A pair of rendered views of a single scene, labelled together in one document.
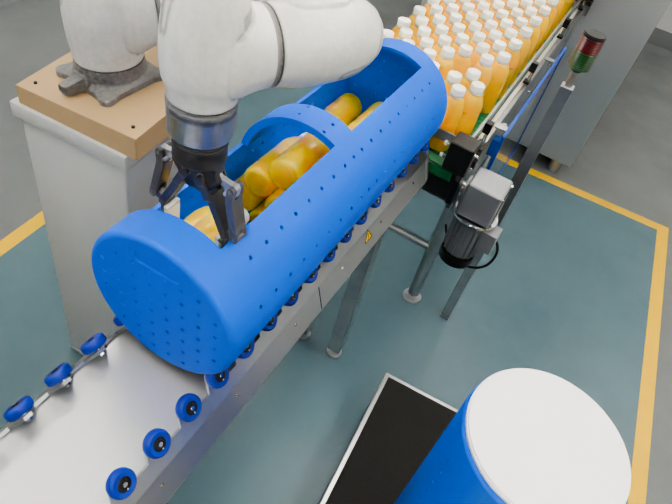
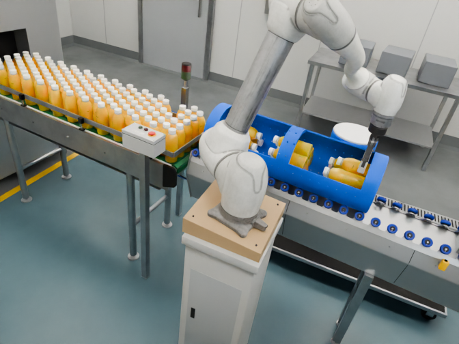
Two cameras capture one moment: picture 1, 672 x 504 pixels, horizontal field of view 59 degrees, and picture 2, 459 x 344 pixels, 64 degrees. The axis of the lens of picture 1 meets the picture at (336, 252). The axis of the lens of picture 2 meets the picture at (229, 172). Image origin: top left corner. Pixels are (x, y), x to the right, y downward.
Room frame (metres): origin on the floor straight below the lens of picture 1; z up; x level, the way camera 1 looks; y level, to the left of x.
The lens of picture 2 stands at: (1.12, 1.73, 2.00)
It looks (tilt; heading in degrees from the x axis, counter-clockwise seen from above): 34 degrees down; 275
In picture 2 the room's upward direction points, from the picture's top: 8 degrees clockwise
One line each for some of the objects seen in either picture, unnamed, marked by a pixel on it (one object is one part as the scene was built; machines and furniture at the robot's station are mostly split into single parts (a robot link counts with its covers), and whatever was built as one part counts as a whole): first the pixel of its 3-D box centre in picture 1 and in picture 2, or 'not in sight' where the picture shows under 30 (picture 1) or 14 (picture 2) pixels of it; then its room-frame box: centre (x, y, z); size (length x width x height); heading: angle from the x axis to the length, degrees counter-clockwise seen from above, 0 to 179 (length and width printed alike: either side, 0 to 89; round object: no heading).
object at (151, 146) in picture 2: not in sight; (143, 140); (1.70, 0.16, 1.05); 0.20 x 0.10 x 0.10; 162
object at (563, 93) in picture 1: (495, 221); (181, 158); (1.66, -0.51, 0.55); 0.04 x 0.04 x 1.10; 72
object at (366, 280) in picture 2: not in sight; (350, 310); (0.44, 0.35, 0.31); 0.06 x 0.06 x 0.63; 72
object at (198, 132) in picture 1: (201, 115); (381, 118); (0.63, 0.21, 1.41); 0.09 x 0.09 x 0.06
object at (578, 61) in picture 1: (582, 58); (186, 74); (1.66, -0.51, 1.18); 0.06 x 0.06 x 0.05
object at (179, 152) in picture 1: (199, 159); (376, 133); (0.63, 0.22, 1.33); 0.08 x 0.07 x 0.09; 71
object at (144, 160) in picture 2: not in sight; (145, 220); (1.70, 0.16, 0.50); 0.04 x 0.04 x 1.00; 72
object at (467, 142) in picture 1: (459, 155); not in sight; (1.39, -0.25, 0.95); 0.10 x 0.07 x 0.10; 72
